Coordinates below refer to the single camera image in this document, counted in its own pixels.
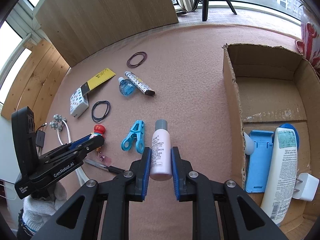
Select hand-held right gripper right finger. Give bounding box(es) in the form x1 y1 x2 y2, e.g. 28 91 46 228
171 146 288 240

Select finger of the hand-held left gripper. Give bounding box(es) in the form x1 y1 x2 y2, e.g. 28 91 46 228
39 136 105 168
67 134 92 148

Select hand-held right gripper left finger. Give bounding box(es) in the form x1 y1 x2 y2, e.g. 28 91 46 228
32 147 152 240

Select cartoon doll keychain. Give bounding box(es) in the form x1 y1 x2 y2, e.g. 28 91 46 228
89 124 113 166

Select small pink bottle grey cap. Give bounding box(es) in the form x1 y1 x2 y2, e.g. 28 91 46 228
149 119 173 181

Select clear black pen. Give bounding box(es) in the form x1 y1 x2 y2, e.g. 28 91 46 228
84 158 126 174

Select white flexible massager grey knobs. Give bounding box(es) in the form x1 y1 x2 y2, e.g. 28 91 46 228
49 114 89 184

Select patterned white tissue pack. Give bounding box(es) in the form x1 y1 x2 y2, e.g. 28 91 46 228
69 86 90 118

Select light blue plastic clip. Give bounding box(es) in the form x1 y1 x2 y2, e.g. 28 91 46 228
121 120 145 153

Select black hair ties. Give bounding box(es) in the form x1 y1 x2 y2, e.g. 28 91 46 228
91 101 111 121

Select yellow black ruler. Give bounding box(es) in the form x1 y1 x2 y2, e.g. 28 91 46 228
80 67 117 97

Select small blue liquid bottle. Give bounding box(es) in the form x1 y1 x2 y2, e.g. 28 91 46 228
118 77 136 97

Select small translucent white container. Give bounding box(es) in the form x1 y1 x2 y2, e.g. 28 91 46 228
244 132 255 156

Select patterned white cream tube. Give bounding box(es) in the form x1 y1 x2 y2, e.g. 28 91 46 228
124 71 156 97

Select blue phone stand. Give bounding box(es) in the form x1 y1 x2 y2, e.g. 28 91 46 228
245 129 275 193

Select brown hair ties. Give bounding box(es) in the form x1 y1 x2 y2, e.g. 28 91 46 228
127 52 148 68

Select white lotion tube blue cap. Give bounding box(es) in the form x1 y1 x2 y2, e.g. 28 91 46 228
260 127 299 225

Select brown cardboard box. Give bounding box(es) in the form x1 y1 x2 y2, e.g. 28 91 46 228
222 43 320 230

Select white charger plug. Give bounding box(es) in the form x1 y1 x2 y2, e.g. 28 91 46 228
291 172 320 202

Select person's left hand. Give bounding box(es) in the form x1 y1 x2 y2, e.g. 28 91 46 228
19 183 67 233

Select black power adapter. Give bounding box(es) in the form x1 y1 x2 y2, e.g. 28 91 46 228
36 131 46 147

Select pine wood panel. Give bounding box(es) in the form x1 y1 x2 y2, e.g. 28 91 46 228
0 39 70 119

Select pink felt mat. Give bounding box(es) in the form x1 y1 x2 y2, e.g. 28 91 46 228
42 24 320 240

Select large light oak board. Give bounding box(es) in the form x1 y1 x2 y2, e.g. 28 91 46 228
35 0 179 67

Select white red plant pot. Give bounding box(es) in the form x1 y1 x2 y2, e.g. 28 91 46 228
294 5 320 69

